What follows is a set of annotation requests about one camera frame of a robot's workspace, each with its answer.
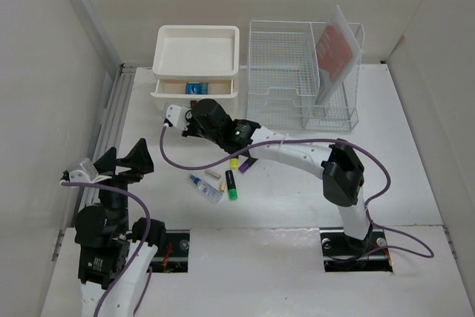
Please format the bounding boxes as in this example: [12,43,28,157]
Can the blue round jar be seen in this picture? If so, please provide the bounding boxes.
[186,82,209,95]

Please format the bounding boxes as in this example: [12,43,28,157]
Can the white wire mesh file rack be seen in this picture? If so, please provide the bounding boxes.
[246,20,360,132]

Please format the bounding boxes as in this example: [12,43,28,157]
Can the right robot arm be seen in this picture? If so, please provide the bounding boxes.
[167,99,372,255]

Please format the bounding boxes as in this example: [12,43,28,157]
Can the yellow highlighter marker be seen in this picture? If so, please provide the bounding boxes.
[230,158,239,169]

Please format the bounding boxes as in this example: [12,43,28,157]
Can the green highlighter marker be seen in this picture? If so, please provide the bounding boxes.
[225,170,238,200]

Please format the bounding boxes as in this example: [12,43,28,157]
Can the white top drawer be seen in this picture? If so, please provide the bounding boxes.
[151,79,239,99]

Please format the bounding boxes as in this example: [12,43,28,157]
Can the clear spray bottle blue cap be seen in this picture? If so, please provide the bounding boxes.
[189,174,222,203]

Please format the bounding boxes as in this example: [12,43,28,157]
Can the clear mesh document pouch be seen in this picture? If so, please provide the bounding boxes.
[315,6,362,106]

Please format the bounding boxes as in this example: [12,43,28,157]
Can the purple highlighter marker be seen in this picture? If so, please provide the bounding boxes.
[238,157,257,174]

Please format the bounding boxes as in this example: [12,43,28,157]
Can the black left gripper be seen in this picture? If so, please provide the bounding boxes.
[92,137,152,232]

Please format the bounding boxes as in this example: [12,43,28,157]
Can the aluminium rail frame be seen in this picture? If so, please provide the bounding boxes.
[73,63,137,229]

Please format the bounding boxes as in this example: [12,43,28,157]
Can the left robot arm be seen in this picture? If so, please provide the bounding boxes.
[68,138,166,316]

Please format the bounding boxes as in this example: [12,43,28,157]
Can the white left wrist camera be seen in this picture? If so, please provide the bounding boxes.
[62,157,99,183]

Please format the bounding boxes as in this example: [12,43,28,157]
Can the white drawer organizer body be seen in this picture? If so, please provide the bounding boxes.
[151,25,240,114]

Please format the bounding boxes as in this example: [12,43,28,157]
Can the grey eraser stick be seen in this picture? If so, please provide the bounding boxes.
[205,169,221,180]

